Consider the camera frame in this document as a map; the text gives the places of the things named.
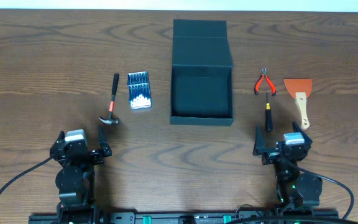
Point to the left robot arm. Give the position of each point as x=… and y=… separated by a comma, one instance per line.
x=76, y=179

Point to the orange scraper wooden handle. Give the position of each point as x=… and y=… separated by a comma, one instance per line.
x=300, y=89

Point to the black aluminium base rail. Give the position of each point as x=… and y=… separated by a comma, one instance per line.
x=179, y=218

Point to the black yellow screwdriver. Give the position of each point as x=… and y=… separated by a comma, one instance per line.
x=268, y=115

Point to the black handled claw hammer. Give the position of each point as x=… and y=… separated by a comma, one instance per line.
x=110, y=120

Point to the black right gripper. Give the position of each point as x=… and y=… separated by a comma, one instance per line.
x=278, y=155

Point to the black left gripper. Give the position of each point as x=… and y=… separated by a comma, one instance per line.
x=93, y=155

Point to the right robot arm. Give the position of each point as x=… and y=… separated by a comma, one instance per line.
x=298, y=192

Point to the dark green open box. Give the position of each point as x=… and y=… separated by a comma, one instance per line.
x=201, y=81

